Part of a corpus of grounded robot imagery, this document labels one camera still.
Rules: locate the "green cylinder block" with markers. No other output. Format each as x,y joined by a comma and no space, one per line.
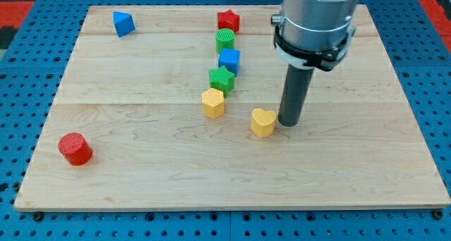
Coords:
225,39

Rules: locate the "blue triangle block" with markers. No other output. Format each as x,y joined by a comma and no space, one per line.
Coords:
123,23

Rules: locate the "green star block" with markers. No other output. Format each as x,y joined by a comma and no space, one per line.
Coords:
222,79

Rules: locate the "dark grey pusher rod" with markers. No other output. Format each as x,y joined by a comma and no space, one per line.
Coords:
295,90

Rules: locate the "yellow heart block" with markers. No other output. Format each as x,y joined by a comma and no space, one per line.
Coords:
263,122

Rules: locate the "red star block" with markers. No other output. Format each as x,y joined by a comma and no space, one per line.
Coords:
228,19

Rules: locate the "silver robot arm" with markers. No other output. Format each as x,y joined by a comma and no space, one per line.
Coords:
315,25

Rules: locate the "red cylinder block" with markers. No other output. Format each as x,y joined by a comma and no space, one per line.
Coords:
75,149

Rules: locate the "blue cube block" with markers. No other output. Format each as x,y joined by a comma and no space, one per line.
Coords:
230,58

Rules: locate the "yellow hexagon block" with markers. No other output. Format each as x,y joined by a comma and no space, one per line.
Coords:
213,103

